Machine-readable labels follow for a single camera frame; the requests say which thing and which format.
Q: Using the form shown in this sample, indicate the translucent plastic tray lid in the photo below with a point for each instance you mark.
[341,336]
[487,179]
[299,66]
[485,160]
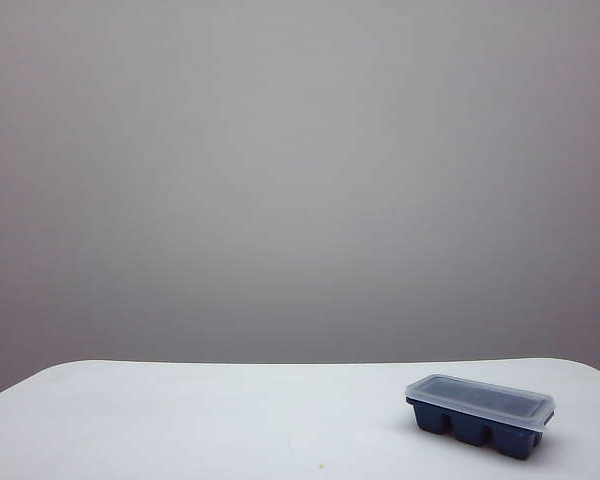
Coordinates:
[475,397]

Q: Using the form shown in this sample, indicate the dark blue ice cube tray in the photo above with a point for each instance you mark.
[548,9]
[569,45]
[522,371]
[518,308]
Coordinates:
[470,431]

